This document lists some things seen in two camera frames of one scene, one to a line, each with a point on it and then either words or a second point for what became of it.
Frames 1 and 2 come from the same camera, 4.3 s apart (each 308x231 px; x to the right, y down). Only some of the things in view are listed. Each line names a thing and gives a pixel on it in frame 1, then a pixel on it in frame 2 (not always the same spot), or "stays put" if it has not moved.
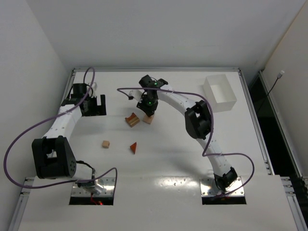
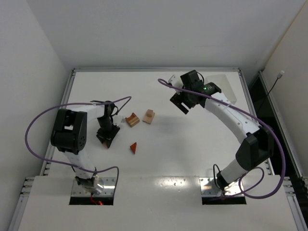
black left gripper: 95,106 to 107,134
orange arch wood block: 132,120 stays put
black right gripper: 146,108 to 181,102
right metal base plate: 209,188 stays put
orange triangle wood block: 133,147 stays put
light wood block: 148,119 stays put
